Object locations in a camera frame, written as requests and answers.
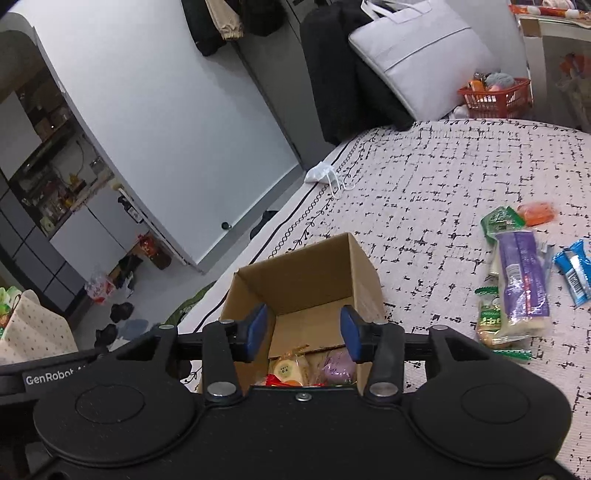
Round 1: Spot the black shoe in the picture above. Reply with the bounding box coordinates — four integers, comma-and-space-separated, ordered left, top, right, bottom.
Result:
93, 323, 119, 348
110, 302, 136, 324

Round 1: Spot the white desk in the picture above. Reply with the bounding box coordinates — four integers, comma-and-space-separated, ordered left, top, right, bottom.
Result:
510, 0, 591, 134

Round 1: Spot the grey kitchen cabinet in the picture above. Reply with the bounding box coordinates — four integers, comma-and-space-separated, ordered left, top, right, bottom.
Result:
0, 182, 90, 319

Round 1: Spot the white face mask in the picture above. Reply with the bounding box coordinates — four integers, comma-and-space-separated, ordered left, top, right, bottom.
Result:
305, 161, 357, 191

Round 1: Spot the grey laptop bag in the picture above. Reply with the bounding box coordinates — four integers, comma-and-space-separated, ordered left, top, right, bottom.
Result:
348, 0, 509, 123

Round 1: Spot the red plastic bag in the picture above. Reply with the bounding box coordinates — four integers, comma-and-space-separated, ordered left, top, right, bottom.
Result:
84, 271, 116, 306

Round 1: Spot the white kitchen cabinet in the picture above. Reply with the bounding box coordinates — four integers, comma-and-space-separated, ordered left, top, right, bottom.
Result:
48, 182, 155, 278

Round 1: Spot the green candy packet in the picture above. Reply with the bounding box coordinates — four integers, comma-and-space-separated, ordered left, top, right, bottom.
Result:
480, 206, 526, 238

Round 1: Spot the green cartoon floor mat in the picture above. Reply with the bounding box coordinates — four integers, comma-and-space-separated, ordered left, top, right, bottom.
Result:
165, 281, 218, 334

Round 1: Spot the large blue snack packet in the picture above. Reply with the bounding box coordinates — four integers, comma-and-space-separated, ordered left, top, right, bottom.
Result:
553, 240, 591, 308

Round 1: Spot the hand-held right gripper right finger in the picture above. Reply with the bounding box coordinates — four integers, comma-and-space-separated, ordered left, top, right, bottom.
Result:
341, 305, 499, 402

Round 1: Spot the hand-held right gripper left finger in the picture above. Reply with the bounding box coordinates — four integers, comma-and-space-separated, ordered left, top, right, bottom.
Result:
111, 304, 269, 404

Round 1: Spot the black jacket on chair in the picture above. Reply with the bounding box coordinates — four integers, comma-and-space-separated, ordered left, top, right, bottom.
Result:
300, 0, 416, 145

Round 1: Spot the purple label bread packet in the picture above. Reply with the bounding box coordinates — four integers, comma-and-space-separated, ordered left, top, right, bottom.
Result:
487, 230, 551, 342

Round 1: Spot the black spray bottle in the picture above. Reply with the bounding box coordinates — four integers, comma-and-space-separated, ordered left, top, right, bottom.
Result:
117, 194, 140, 223

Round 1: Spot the brown cardboard box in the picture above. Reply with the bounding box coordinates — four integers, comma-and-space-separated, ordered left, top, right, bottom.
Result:
201, 233, 386, 393

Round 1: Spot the green label snack packet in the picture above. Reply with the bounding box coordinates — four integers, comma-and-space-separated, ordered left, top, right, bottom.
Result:
475, 286, 534, 361

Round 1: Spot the orange snack packet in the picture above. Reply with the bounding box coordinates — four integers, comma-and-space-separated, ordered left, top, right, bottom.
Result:
517, 200, 557, 227

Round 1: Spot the clear pastry packet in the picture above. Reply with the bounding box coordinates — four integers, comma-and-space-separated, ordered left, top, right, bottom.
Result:
270, 347, 311, 385

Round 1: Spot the hanging black bag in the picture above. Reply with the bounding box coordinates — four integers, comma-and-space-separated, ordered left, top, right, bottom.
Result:
240, 0, 289, 38

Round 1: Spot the hanging black coat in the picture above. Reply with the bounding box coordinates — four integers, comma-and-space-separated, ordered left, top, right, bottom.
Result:
181, 0, 228, 57

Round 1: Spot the brown oil bottle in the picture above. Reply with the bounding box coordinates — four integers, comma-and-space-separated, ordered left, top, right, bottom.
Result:
137, 234, 172, 271

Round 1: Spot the hanging beige garment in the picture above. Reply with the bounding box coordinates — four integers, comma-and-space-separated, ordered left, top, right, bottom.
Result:
205, 0, 243, 42

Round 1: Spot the grey door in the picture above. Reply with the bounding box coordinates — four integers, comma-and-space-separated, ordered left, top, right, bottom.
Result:
233, 0, 326, 169

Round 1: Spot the lilac snack packet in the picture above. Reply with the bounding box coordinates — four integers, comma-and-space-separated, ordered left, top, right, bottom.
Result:
323, 351, 358, 386

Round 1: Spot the polka dot cloth bag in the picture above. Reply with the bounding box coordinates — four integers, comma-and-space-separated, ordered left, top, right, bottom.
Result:
0, 288, 78, 365

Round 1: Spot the red plastic basket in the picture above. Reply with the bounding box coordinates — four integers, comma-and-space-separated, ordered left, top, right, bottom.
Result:
457, 76, 532, 121

